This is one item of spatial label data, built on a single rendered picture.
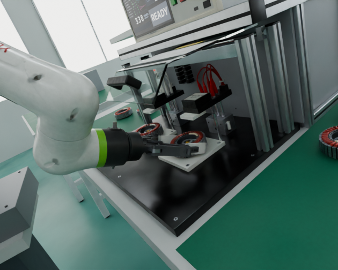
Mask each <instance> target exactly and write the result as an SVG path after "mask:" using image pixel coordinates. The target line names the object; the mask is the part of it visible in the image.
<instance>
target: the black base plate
mask: <svg viewBox="0 0 338 270"><path fill-rule="evenodd" d="M210 115H212V114H210V113H205V114H203V115H202V116H200V117H198V118H197V119H195V120H193V121H191V120H189V121H188V122H187V123H185V124H184V125H182V126H176V125H174V128H175V130H176V131H177V133H176V134H175V135H179V134H181V133H182V134H183V133H185V132H188V131H202V132H203V133H204V134H205V137H207V138H211V139H216V140H219V137H218V134H217V133H212V132H210V131H209V128H208V125H207V121H206V118H207V117H208V116H210ZM233 118H234V122H235V125H236V129H234V130H233V131H232V132H230V133H229V134H227V135H222V134H221V136H222V141H224V142H225V146H223V147H222V148H221V149H219V150H218V151H216V152H215V153H213V155H211V156H210V157H208V158H207V159H205V160H204V161H203V162H201V163H200V164H199V165H198V166H196V167H195V168H193V169H192V170H191V171H189V172H187V171H185V170H182V169H180V168H178V167H176V166H173V165H171V164H169V163H167V162H164V161H162V160H160V159H159V158H158V156H152V154H146V153H143V154H142V156H141V158H140V159H139V160H137V161H127V162H126V163H125V164H124V165H122V166H115V168H114V169H112V167H100V168H97V169H98V170H99V171H100V172H101V173H103V174H104V175H105V176H106V177H107V178H108V179H110V180H111V181H112V182H113V183H114V184H115V185H117V186H118V187H119V188H120V189H121V190H122V191H123V192H125V193H126V194H127V195H128V196H129V197H130V198H132V199H133V200H134V201H136V202H137V203H138V204H139V205H140V206H141V207H143V208H144V209H145V210H146V211H147V212H148V213H149V214H151V215H152V216H153V217H154V218H155V219H156V220H158V221H159V222H160V223H161V224H162V225H163V226H164V227H166V228H167V229H168V230H169V231H170V232H171V233H173V234H174V235H175V236H176V237H178V236H180V235H181V234H182V233H183V232H184V231H185V230H186V229H188V228H189V227H190V226H191V225H192V224H193V223H194V222H195V221H197V220H198V219H199V218H200V217H201V216H202V215H203V214H204V213H206V212H207V211H208V210H209V209H210V208H212V206H213V205H215V204H216V203H217V202H218V201H220V200H221V199H222V198H223V197H224V196H225V195H226V194H227V193H229V192H230V191H231V190H232V189H233V188H234V187H235V186H236V185H238V184H239V183H240V182H241V181H242V180H243V179H244V178H245V177H247V176H248V175H249V174H250V173H251V172H252V171H253V170H255V169H256V168H257V167H258V166H259V165H260V164H261V163H262V162H264V161H265V160H266V159H267V158H268V157H270V156H271V155H272V154H273V153H274V152H275V151H276V150H278V149H279V148H280V147H281V146H282V145H283V144H284V143H285V142H287V141H288V140H289V139H290V138H291V137H292V136H293V135H294V134H296V133H297V132H298V131H299V130H300V124H299V123H296V122H294V127H295V129H294V130H291V132H290V133H285V131H284V132H279V131H278V125H277V121H276V120H269V123H270V129H271V135H272V139H273V145H274V147H273V148H269V149H270V150H269V151H268V152H264V151H263V150H261V151H259V150H257V146H256V142H255V136H254V132H253V127H252V122H251V118H249V117H239V116H233ZM155 122H157V123H161V125H162V127H163V128H167V129H172V126H171V124H170V123H169V121H168V118H167V115H160V116H158V117H157V118H155V119H153V120H152V123H155Z"/></svg>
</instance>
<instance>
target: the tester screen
mask: <svg viewBox="0 0 338 270"><path fill-rule="evenodd" d="M164 1H166V0H157V1H155V2H154V3H152V4H150V5H149V6H147V5H146V2H145V0H123V2H124V5H125V7H126V10H127V13H128V16H129V19H130V22H131V25H132V27H133V30H134V29H135V28H137V27H139V26H141V25H143V24H145V23H147V22H150V24H151V27H149V28H146V29H144V30H142V31H140V32H138V33H135V35H136V36H138V35H140V34H143V33H145V32H147V31H150V30H152V29H154V28H156V27H159V26H161V25H163V24H166V23H168V22H170V21H172V19H170V20H168V21H165V22H163V23H161V24H159V25H157V26H153V24H152V21H151V18H150V15H149V12H148V11H149V10H150V9H152V8H153V7H155V6H157V5H159V4H160V3H162V2H164ZM166 2H167V1H166ZM141 14H142V15H143V18H144V22H142V23H140V24H138V25H136V21H135V18H136V17H138V16H139V15H141ZM134 32H135V31H134Z"/></svg>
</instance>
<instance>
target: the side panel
mask: <svg viewBox="0 0 338 270"><path fill-rule="evenodd" d="M292 13H293V22H294V28H295V37H296V46H297V55H298V65H299V74H300V83H301V89H302V98H303V107H304V116H305V122H303V123H299V124H300V128H303V127H306V128H308V129H309V128H310V127H311V126H312V125H314V124H315V123H316V122H317V121H318V120H319V119H320V118H321V117H322V116H323V115H325V114H326V113H327V112H328V111H329V110H330V109H332V108H333V107H334V106H335V105H336V104H337V103H338V0H309V1H306V2H303V3H301V4H299V5H297V6H294V7H292Z"/></svg>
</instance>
